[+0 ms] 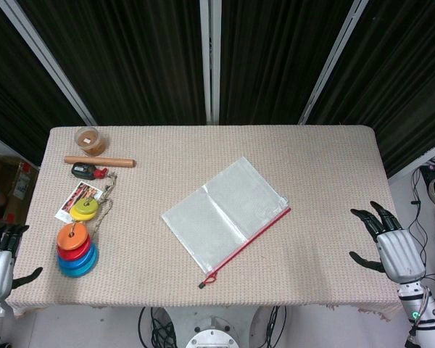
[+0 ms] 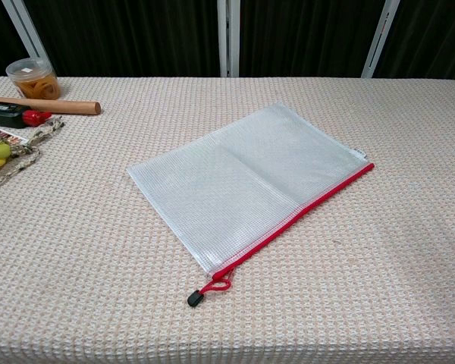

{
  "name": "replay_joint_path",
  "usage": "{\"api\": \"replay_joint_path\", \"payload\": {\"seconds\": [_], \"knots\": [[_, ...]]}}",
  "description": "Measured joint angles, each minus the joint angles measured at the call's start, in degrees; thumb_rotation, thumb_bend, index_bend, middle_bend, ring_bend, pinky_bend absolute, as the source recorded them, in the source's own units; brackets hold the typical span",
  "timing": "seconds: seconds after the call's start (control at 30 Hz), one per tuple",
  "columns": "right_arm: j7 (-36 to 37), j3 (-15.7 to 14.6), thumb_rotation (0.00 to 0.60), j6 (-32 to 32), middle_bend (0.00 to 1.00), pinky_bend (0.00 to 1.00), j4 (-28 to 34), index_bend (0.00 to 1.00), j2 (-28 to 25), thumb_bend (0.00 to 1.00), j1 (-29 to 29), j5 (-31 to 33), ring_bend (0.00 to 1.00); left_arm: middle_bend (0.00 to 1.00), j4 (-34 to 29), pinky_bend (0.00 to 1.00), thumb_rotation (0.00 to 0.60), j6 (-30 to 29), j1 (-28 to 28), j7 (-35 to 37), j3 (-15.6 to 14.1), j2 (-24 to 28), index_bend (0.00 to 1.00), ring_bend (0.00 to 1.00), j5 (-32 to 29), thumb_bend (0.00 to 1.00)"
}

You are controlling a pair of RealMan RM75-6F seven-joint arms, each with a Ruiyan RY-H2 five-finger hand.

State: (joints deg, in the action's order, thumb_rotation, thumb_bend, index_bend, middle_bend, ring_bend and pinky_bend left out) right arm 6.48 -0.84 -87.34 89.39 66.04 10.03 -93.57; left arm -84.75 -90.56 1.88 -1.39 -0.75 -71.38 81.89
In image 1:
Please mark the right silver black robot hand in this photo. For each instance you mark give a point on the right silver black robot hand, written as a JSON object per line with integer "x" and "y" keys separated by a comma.
{"x": 400, "y": 253}

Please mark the clear zip pouch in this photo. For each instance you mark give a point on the clear zip pouch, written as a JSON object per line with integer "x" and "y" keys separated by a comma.
{"x": 224, "y": 214}

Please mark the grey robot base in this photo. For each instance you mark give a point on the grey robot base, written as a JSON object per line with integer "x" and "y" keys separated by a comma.
{"x": 212, "y": 335}

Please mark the red wooden disc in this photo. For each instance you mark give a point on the red wooden disc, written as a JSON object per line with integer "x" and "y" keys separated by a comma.
{"x": 81, "y": 252}

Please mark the printed photo card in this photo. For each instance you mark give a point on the printed photo card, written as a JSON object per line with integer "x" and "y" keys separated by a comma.
{"x": 67, "y": 206}

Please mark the brown cardboard box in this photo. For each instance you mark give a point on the brown cardboard box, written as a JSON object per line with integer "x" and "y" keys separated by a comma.
{"x": 12, "y": 174}

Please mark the yellow wooden disc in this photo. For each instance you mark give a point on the yellow wooden disc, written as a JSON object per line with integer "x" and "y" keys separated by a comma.
{"x": 80, "y": 216}

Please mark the black handheld device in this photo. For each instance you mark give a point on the black handheld device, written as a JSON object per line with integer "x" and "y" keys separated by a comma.
{"x": 82, "y": 170}

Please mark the red plastic clip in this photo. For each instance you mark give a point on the red plastic clip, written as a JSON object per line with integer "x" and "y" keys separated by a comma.
{"x": 100, "y": 173}

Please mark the wooden rolling pin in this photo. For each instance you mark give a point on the wooden rolling pin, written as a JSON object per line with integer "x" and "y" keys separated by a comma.
{"x": 101, "y": 161}

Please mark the clear jar of rubber bands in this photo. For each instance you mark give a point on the clear jar of rubber bands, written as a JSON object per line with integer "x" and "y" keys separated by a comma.
{"x": 92, "y": 139}

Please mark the black pleated curtain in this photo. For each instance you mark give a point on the black pleated curtain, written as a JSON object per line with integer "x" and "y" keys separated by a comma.
{"x": 402, "y": 72}
{"x": 130, "y": 61}
{"x": 272, "y": 61}
{"x": 11, "y": 72}

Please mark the beige waffle tablecloth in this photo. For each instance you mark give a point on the beige waffle tablecloth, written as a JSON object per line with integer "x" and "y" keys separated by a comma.
{"x": 203, "y": 152}

